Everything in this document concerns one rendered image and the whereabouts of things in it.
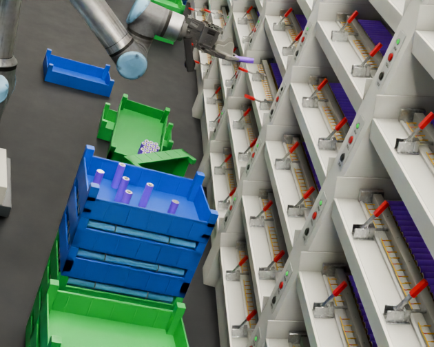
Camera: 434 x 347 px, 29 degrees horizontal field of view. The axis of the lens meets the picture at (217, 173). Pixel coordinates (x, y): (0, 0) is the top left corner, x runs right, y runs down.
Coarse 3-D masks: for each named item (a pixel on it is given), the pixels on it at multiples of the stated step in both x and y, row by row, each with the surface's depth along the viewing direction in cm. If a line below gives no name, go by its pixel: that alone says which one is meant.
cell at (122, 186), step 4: (124, 176) 191; (124, 180) 189; (128, 180) 190; (120, 184) 190; (124, 184) 190; (120, 188) 190; (124, 188) 190; (120, 192) 191; (116, 196) 191; (120, 196) 191; (116, 200) 192; (120, 200) 192
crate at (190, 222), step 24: (96, 168) 198; (144, 168) 201; (96, 192) 179; (168, 192) 205; (192, 192) 205; (96, 216) 182; (120, 216) 183; (144, 216) 184; (168, 216) 186; (192, 216) 199; (216, 216) 188
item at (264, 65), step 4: (264, 60) 305; (264, 64) 301; (260, 68) 300; (264, 68) 298; (268, 68) 297; (260, 72) 297; (264, 72) 296; (268, 72) 293; (268, 76) 289; (264, 80) 289; (268, 80) 286; (272, 80) 286; (268, 84) 285; (272, 84) 282; (264, 88) 282; (272, 88) 279; (272, 92) 275; (276, 92) 276; (272, 96) 274; (268, 100) 273; (272, 100) 273
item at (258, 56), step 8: (248, 56) 307; (256, 56) 307; (264, 56) 307; (272, 56) 307; (248, 64) 307; (256, 64) 308; (248, 80) 297; (248, 88) 297; (256, 88) 285; (256, 96) 278; (264, 96) 278; (256, 104) 271; (256, 112) 270; (264, 112) 252; (256, 120) 269; (264, 120) 253
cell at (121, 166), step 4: (120, 164) 195; (124, 164) 196; (120, 168) 195; (124, 168) 195; (116, 172) 196; (120, 172) 195; (116, 176) 196; (120, 176) 196; (112, 180) 197; (116, 180) 196; (120, 180) 197; (112, 184) 197; (116, 184) 197; (116, 188) 198
